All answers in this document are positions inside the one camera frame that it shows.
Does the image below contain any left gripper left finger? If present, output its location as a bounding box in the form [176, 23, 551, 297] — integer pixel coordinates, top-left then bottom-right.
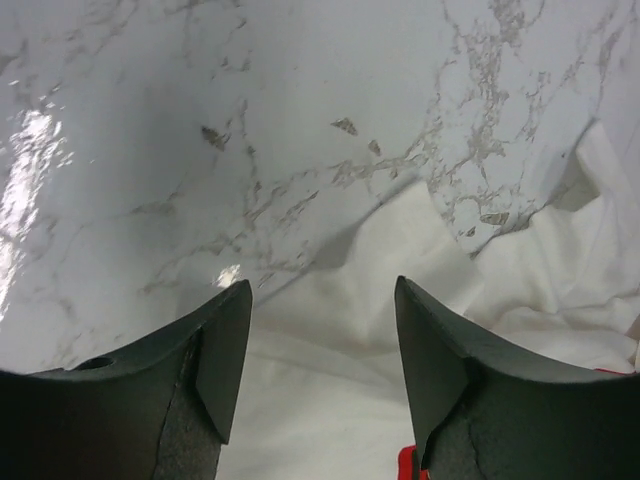
[1, 280, 252, 479]

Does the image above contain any white Coca-Cola t-shirt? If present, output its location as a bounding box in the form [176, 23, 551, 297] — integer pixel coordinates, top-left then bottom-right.
[218, 123, 639, 479]

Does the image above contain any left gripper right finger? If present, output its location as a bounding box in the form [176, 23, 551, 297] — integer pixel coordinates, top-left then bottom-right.
[395, 277, 639, 479]

